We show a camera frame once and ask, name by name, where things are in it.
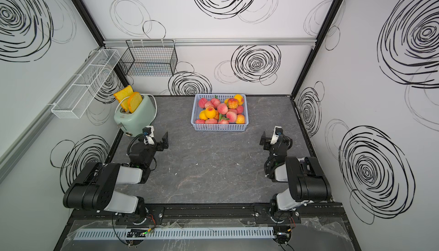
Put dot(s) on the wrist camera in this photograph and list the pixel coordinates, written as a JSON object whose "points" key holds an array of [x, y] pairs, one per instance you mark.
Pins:
{"points": [[148, 133], [277, 133]]}

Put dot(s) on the yellow toast slice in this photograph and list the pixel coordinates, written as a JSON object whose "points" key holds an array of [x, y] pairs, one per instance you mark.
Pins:
{"points": [[134, 101], [122, 97]]}

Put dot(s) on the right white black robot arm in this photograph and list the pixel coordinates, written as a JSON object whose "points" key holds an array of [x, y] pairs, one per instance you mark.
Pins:
{"points": [[306, 180]]}

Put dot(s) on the light blue plastic basket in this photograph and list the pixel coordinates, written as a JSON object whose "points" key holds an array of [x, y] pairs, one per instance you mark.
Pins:
{"points": [[218, 127]]}

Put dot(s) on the black wire wall basket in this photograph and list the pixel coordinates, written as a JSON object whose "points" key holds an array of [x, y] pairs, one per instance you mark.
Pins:
{"points": [[149, 58]]}

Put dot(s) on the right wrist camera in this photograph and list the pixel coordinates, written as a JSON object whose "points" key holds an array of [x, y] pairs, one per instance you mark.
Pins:
{"points": [[277, 133]]}

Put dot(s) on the rear yellow toast slice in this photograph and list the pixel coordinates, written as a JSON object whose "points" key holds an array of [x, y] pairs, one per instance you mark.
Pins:
{"points": [[122, 97]]}

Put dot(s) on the yellow peach with leaf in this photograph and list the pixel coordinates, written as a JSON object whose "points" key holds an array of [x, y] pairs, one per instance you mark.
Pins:
{"points": [[202, 115]]}

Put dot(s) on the white wire wall shelf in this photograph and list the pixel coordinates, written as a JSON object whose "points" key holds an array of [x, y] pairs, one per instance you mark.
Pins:
{"points": [[96, 82]]}

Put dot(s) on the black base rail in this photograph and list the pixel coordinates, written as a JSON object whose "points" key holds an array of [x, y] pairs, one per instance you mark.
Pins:
{"points": [[256, 213]]}

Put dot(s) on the front yellow toast slice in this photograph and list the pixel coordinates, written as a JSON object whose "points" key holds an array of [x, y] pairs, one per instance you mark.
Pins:
{"points": [[134, 101]]}

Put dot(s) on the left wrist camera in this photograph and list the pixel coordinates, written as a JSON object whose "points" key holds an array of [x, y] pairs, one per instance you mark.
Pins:
{"points": [[148, 133]]}

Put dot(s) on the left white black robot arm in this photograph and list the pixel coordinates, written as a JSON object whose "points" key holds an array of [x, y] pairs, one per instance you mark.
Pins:
{"points": [[94, 188]]}

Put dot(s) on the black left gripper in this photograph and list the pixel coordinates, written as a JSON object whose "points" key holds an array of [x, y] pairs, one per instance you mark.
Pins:
{"points": [[164, 139]]}

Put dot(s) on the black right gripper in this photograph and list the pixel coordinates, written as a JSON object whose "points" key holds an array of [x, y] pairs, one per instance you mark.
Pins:
{"points": [[266, 140]]}

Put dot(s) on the mint green toaster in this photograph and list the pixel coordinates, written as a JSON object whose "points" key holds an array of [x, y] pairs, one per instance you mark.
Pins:
{"points": [[132, 124]]}

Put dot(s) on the pink peach with leaf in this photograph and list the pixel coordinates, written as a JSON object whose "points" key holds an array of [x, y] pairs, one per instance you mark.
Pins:
{"points": [[230, 116]]}

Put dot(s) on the pale pink peach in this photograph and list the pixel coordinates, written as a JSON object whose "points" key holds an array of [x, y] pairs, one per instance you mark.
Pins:
{"points": [[208, 104]]}

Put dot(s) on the white slotted cable duct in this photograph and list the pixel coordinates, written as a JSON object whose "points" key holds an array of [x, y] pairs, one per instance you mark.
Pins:
{"points": [[126, 234]]}

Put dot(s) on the orange yellow peach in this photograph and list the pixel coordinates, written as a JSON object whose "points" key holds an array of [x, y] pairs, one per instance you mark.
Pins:
{"points": [[240, 119]]}

